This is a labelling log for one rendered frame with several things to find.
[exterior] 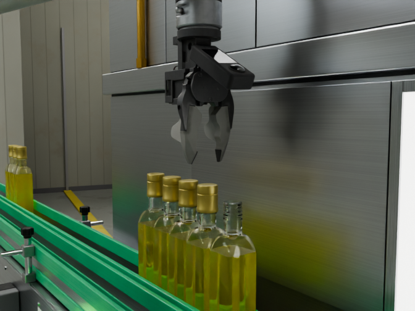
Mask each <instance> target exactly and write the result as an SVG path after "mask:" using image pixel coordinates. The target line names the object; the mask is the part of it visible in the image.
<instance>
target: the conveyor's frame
mask: <svg viewBox="0 0 415 311"><path fill-rule="evenodd" d="M1 252H5V251H4V250H3V249H2V248H1V247H0V284H4V283H12V284H13V285H14V286H15V288H17V289H18V291H19V300H20V311H66V310H65V309H64V308H63V307H62V306H61V305H60V304H59V303H58V302H57V301H56V300H55V299H54V298H53V297H52V296H51V295H50V294H48V293H47V292H46V291H45V290H44V289H43V288H42V287H41V286H40V285H39V284H38V283H37V282H36V281H34V282H33V284H31V285H29V284H28V283H25V282H24V281H23V280H22V273H23V272H25V270H24V269H23V268H22V267H21V266H20V265H19V264H18V263H17V262H16V261H15V260H14V259H12V258H11V257H10V256H7V257H1Z"/></svg>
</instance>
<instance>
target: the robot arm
mask: <svg viewBox="0 0 415 311"><path fill-rule="evenodd" d="M48 1H53V0H0V14H4V13H7V12H11V11H14V10H18V9H23V8H26V7H30V6H34V5H37V4H41V3H44V2H48ZM175 4H176V8H175V12H176V29H177V30H178V31H177V36H174V37H173V45H177V46H178V65H177V66H175V67H174V69H173V71H168V72H165V103H169V104H172V105H177V109H178V114H179V116H180V120H179V121H178V123H176V124H175V125H174V126H173V127H172V129H171V137H172V138H173V139H174V140H176V141H178V142H179V143H181V144H182V149H183V154H184V156H185V158H186V161H187V163H188V164H192V163H193V161H194V159H195V157H196V155H197V153H198V151H197V149H196V143H197V140H198V127H199V124H200V123H201V119H202V114H201V112H200V111H199V110H198V109H197V108H196V107H195V106H203V105H207V104H208V103H210V105H211V106H210V107H209V121H208V122H207V124H205V126H204V132H205V135H206V136H207V137H208V138H209V139H211V140H213V141H215V142H216V149H215V152H216V159H217V162H220V161H221V160H222V158H223V156H224V153H225V150H226V147H227V144H228V140H229V136H230V130H231V129H232V123H233V114H234V103H233V97H232V94H231V91H230V90H231V89H251V88H252V85H253V81H254V78H255V75H254V74H253V73H252V72H250V71H249V70H248V69H247V68H245V67H244V66H242V65H241V64H239V63H238V62H237V61H235V60H234V59H233V58H231V57H230V56H228V55H227V54H226V53H224V52H223V51H221V50H220V49H219V48H217V47H216V46H211V42H216V41H220V40H221V31H220V29H221V28H222V0H175ZM176 67H178V70H175V68H176ZM167 81H168V95H167Z"/></svg>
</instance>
